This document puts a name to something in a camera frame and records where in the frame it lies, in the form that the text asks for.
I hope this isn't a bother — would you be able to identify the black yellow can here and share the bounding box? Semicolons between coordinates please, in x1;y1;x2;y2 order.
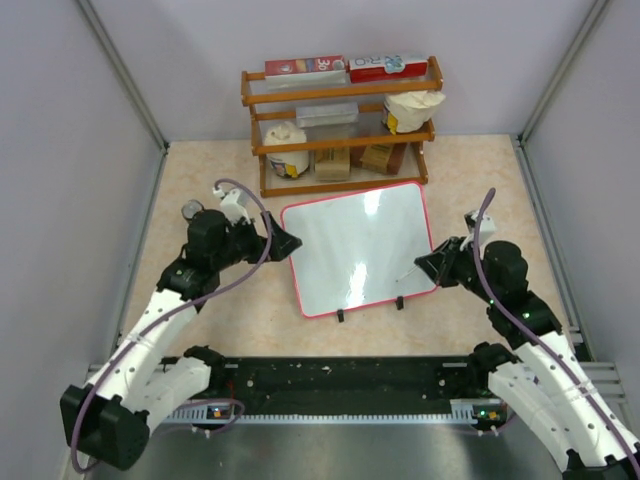
181;199;204;222

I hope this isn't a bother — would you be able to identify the red white box right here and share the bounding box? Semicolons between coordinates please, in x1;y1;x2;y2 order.
348;53;428;83

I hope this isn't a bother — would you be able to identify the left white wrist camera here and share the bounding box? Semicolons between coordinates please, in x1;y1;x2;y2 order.
212;187;250;225

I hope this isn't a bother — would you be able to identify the brown cleaning pad pack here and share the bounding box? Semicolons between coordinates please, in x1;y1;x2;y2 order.
358;143;406;175

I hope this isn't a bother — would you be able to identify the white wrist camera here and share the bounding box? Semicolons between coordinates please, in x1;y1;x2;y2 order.
212;187;250;225
461;210;497;249

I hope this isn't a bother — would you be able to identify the silver foil box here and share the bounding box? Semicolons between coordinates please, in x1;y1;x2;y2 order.
296;102;359;128

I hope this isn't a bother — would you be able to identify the grey slotted cable duct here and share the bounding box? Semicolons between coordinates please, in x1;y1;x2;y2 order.
162;399;510;428

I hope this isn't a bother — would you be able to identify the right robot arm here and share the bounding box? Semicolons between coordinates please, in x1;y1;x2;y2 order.
414;237;639;479

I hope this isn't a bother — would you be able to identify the wooden three tier shelf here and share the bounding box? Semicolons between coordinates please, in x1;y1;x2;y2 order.
240;56;444;198

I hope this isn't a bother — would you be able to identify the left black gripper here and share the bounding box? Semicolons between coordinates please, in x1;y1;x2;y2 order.
212;211;300;270

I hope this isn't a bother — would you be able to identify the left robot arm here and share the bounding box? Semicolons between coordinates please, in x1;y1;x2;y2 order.
60;209;303;470

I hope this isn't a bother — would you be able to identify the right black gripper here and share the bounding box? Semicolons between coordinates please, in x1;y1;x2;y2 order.
416;235;499;303

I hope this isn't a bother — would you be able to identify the red toothpaste box left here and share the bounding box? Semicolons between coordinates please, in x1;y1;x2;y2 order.
264;55;345;77

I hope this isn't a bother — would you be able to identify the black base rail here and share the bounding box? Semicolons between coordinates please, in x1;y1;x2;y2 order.
194;356;494;417

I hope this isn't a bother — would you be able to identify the white paper bag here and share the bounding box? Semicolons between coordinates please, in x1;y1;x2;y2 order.
262;120;311;180
382;90;446;135

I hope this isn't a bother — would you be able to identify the pink framed whiteboard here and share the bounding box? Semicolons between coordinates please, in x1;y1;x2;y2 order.
281;182;436;319

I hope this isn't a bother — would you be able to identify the white paper bag left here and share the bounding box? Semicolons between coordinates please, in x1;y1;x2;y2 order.
262;120;311;180

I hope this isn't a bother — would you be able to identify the white paper bag right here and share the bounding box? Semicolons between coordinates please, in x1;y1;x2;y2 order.
382;90;446;135

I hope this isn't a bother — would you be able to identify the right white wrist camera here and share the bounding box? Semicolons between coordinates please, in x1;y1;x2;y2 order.
461;210;497;249

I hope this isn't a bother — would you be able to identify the white marker pen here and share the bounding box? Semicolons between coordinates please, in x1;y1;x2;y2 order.
396;265;418;282

